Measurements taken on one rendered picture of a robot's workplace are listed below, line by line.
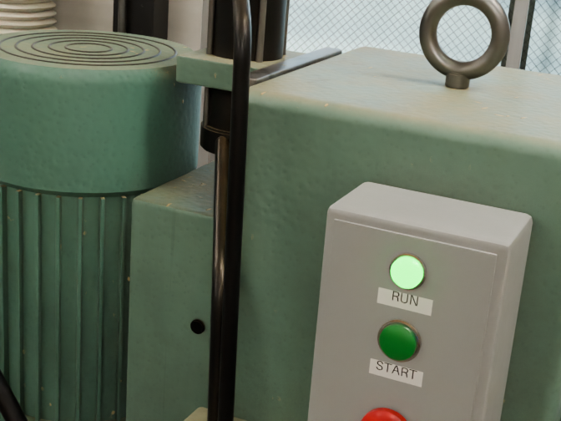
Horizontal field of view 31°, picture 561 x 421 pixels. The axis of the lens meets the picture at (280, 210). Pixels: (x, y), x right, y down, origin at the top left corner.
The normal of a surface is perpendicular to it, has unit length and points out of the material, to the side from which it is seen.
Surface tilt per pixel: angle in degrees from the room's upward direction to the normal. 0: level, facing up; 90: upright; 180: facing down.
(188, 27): 90
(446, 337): 90
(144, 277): 90
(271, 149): 90
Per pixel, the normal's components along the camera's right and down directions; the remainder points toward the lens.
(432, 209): 0.07, -0.94
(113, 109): 0.41, 0.33
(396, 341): -0.40, 0.22
